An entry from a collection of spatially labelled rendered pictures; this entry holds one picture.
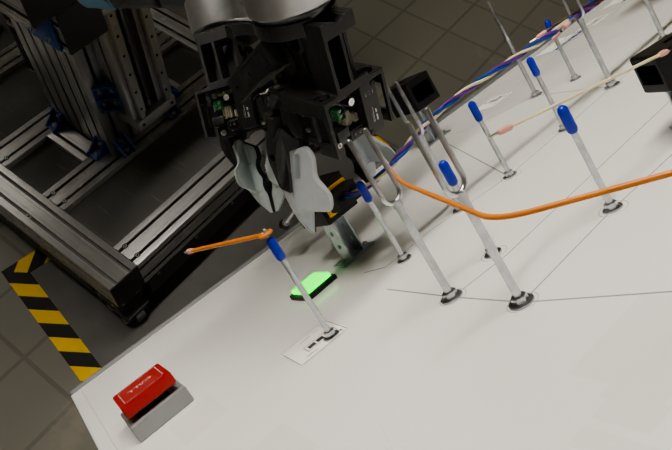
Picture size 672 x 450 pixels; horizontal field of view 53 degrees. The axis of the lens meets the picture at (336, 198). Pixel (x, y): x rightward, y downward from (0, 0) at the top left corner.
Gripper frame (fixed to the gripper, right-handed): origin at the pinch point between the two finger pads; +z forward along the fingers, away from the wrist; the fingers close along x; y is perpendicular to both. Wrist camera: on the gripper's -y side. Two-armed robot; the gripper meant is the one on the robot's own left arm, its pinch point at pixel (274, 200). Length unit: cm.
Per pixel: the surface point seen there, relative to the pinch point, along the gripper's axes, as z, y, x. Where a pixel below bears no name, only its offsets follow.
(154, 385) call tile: 12.8, 24.6, -6.3
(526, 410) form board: 13, 42, 25
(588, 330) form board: 10.7, 38.1, 28.8
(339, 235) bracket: 5.0, 8.7, 8.9
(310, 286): 9.0, 12.5, 5.7
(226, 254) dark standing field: 13, -107, -55
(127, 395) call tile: 13.3, 24.3, -9.3
